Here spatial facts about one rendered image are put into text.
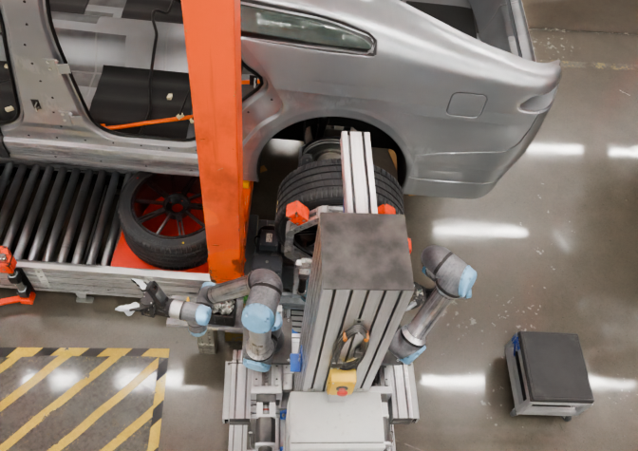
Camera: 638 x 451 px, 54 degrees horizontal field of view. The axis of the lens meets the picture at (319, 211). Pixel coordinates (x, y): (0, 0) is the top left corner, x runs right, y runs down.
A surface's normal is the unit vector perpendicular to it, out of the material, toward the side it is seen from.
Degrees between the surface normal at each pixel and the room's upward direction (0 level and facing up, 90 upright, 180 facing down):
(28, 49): 86
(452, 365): 0
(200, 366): 0
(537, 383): 0
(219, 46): 90
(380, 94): 90
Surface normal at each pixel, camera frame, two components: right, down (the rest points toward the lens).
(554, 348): 0.09, -0.57
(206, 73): -0.04, 0.82
